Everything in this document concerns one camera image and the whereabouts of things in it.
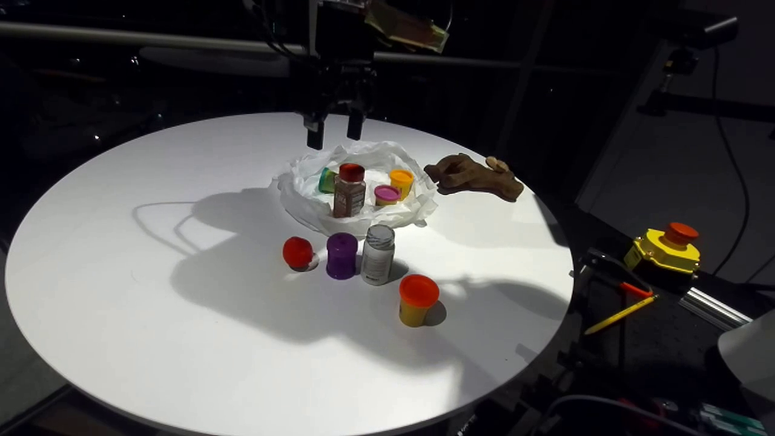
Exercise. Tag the yellow pencil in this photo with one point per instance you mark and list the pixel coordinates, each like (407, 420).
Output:
(620, 315)

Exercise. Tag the red toy tomato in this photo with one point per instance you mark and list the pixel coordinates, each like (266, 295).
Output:
(300, 253)

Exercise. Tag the yellow lid dough tub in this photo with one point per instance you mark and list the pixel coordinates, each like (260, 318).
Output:
(401, 183)

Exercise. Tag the yellow red emergency stop button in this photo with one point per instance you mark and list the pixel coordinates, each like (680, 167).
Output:
(666, 246)

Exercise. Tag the purple plastic cup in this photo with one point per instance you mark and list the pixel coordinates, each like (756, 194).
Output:
(342, 257)

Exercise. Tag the white plastic bag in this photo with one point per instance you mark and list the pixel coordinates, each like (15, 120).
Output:
(306, 201)

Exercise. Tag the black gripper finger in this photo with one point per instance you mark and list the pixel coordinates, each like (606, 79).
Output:
(315, 132)
(356, 123)

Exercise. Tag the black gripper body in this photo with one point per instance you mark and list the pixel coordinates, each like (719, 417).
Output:
(341, 85)

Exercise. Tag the magenta lid dough tub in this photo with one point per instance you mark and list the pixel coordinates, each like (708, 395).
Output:
(386, 194)

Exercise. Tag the aluminium profile bar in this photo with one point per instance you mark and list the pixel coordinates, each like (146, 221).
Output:
(715, 307)

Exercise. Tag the metal railing bar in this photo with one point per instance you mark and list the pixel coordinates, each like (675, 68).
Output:
(162, 40)

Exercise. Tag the green lid dough tub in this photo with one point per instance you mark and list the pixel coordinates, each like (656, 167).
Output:
(326, 183)

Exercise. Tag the white lid pill bottle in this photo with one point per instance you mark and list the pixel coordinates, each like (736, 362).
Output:
(378, 255)

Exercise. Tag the brown plush toy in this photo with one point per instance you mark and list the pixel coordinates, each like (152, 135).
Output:
(474, 172)

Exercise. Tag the orange lid dough tub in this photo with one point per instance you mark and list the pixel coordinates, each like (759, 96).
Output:
(419, 298)

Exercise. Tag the red lid spice jar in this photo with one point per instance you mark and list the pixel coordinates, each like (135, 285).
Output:
(350, 194)

